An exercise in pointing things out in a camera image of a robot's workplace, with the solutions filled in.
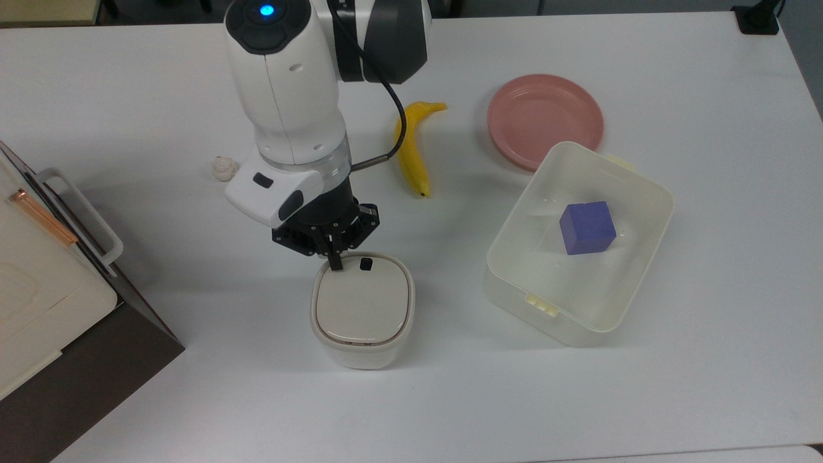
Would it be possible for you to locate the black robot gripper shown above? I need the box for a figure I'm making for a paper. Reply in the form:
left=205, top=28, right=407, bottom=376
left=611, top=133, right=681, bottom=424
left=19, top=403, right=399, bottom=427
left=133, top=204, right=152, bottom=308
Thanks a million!
left=272, top=180, right=381, bottom=271

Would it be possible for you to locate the beige push-lid trash can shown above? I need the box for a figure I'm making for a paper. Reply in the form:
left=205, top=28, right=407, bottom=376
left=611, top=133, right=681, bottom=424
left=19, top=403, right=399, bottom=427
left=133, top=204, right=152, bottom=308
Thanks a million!
left=311, top=252, right=416, bottom=370

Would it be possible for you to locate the yellow toy banana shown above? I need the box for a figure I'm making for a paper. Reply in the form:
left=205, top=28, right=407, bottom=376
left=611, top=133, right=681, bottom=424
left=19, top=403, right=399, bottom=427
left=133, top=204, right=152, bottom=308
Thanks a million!
left=394, top=101, right=448, bottom=198

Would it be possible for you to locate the white translucent plastic box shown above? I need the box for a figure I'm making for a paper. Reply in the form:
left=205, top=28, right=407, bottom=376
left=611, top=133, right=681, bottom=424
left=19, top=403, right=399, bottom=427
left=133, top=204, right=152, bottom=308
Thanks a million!
left=484, top=141, right=675, bottom=348

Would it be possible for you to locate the pink plastic plate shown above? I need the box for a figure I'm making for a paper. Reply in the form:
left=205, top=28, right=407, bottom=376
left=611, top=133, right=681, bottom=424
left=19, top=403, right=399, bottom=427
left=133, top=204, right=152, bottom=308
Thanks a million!
left=487, top=74, right=606, bottom=172

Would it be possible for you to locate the blue cube block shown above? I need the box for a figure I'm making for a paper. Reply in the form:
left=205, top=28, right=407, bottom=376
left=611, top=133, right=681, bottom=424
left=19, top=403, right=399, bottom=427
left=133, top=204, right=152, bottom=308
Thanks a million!
left=559, top=201, right=618, bottom=256

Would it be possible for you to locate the cream toy fridge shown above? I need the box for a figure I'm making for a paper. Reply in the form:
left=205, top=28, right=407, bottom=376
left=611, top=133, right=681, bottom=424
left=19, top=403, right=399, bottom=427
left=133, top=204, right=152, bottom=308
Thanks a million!
left=0, top=158, right=120, bottom=401

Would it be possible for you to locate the black clamp base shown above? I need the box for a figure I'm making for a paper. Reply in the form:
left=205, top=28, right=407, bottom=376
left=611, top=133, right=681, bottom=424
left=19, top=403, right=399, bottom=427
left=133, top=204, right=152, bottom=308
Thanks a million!
left=732, top=0, right=782, bottom=35

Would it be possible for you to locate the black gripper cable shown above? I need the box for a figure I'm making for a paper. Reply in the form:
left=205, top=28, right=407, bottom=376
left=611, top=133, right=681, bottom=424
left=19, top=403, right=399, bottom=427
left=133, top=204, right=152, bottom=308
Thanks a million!
left=328, top=0, right=408, bottom=172

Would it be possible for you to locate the white appliance with handle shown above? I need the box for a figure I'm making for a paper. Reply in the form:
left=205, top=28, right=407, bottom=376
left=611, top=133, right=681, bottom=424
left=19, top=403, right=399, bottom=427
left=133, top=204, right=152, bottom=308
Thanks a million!
left=0, top=141, right=186, bottom=463

